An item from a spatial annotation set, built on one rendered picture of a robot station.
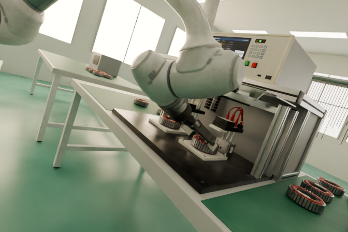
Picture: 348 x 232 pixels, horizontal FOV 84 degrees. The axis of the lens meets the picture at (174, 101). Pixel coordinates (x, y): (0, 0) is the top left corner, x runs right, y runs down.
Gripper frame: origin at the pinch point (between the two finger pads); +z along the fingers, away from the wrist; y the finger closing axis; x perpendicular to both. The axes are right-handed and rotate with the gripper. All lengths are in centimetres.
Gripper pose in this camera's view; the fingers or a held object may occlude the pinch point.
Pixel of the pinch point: (201, 138)
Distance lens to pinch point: 78.0
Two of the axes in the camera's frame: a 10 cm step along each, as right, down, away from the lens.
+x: 6.6, -7.2, 2.3
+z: 4.7, 6.4, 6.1
